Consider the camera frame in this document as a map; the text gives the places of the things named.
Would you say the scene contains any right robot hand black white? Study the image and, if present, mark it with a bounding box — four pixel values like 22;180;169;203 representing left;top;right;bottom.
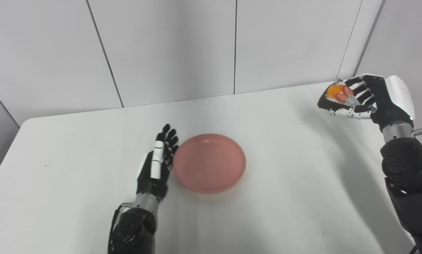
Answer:
317;73;416;132

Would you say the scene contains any chocolate cake slice with fruit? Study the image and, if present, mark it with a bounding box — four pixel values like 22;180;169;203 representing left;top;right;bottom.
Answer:
325;80;360;106

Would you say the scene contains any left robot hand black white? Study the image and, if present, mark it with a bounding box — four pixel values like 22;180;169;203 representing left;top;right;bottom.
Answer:
136;123;179;202

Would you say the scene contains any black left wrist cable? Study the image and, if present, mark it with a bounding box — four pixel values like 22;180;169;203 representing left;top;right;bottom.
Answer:
107;202;135;254

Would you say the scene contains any pink round plate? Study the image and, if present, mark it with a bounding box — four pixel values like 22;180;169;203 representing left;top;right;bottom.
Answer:
173;133;247;194

